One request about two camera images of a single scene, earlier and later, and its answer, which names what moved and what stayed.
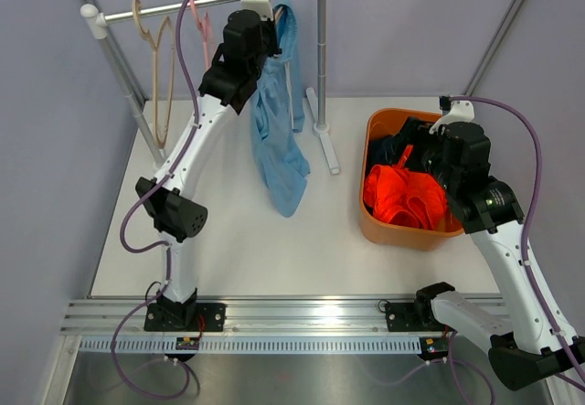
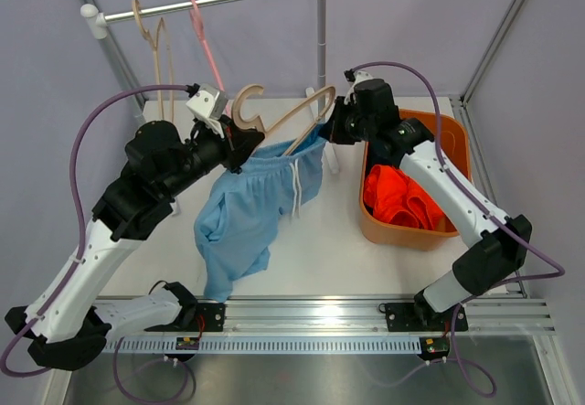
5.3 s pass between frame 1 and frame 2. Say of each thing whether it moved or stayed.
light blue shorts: moved
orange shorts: stayed
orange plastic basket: stayed
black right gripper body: moved
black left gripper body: moved
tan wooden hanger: moved
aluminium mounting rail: stayed
